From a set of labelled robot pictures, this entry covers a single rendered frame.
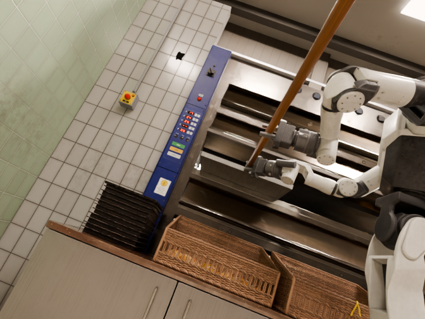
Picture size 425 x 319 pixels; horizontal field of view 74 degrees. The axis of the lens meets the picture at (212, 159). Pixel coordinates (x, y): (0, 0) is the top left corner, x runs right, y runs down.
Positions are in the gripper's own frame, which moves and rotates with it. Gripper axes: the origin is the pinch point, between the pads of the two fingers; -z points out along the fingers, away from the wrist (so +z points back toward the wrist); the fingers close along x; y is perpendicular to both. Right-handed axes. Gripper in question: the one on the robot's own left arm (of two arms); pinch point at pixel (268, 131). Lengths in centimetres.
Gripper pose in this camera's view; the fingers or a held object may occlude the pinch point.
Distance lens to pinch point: 113.9
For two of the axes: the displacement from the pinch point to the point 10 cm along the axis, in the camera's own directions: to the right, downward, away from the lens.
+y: 0.8, 3.7, 9.3
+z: 9.3, 3.0, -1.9
